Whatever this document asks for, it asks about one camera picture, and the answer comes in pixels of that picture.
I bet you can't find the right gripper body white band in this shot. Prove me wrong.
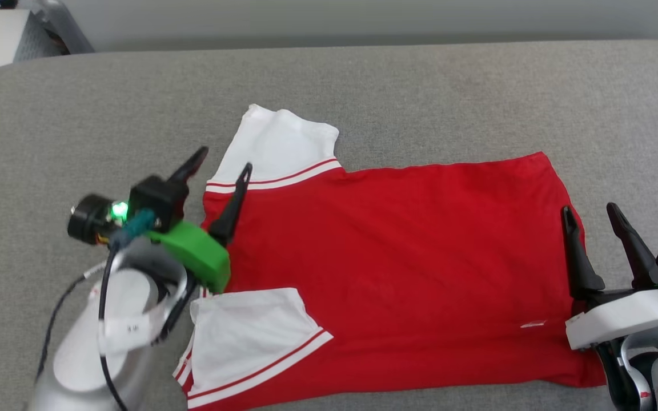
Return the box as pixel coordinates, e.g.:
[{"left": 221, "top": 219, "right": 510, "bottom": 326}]
[{"left": 564, "top": 287, "right": 658, "bottom": 350}]

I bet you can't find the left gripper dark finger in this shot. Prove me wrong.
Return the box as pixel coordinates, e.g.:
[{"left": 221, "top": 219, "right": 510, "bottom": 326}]
[
  {"left": 168, "top": 146, "right": 210, "bottom": 187},
  {"left": 208, "top": 162, "right": 254, "bottom": 248}
]

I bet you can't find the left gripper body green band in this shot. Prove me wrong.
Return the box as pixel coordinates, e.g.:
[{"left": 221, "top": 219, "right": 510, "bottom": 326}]
[{"left": 148, "top": 220, "right": 232, "bottom": 293}]

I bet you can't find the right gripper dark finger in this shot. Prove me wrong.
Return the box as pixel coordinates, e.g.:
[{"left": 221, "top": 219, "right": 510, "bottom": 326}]
[
  {"left": 607, "top": 202, "right": 658, "bottom": 289},
  {"left": 560, "top": 205, "right": 606, "bottom": 301}
]

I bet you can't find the red and white Bulls jersey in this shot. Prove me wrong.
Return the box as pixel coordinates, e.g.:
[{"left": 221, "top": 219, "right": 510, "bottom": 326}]
[{"left": 171, "top": 103, "right": 607, "bottom": 411}]

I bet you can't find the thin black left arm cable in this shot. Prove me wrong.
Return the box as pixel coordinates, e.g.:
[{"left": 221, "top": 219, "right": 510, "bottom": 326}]
[{"left": 37, "top": 261, "right": 108, "bottom": 380}]

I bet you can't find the grey metal frame leg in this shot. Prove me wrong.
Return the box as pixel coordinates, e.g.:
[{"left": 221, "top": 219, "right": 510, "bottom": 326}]
[{"left": 31, "top": 0, "right": 97, "bottom": 55}]

